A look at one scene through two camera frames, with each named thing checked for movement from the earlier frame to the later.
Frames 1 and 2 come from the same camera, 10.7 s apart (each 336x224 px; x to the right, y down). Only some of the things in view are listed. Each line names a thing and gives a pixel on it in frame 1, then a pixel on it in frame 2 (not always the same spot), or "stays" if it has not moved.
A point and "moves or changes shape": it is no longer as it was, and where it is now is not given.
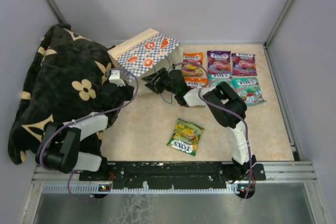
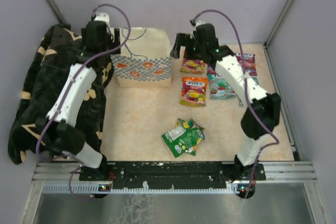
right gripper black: x=156 y=86 → x=183 y=40
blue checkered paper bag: x=145 y=55 moves or changes shape
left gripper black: x=128 y=89 → x=112 y=45
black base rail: x=191 y=174 stays
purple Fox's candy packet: x=244 y=64 stays
